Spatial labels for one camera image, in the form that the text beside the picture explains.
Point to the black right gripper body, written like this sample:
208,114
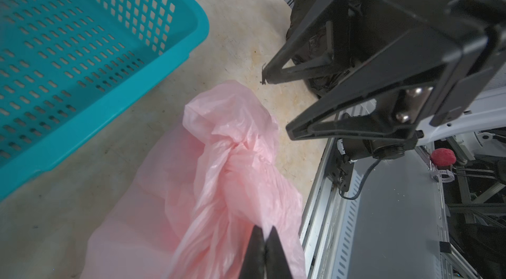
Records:
376,24

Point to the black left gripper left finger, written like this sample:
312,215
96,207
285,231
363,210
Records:
253,266

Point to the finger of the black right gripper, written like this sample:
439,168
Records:
397,88
334,16

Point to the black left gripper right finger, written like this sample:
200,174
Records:
277,266

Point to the pink plastic bag apple print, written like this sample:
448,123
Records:
195,199

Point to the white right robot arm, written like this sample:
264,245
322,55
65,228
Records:
466,113

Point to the black plastic bag knotted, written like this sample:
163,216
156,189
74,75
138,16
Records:
315,47

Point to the red round knob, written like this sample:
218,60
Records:
443,157

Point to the teal plastic perforated basket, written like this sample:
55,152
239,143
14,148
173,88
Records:
69,67

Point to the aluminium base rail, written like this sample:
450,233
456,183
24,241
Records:
393,227

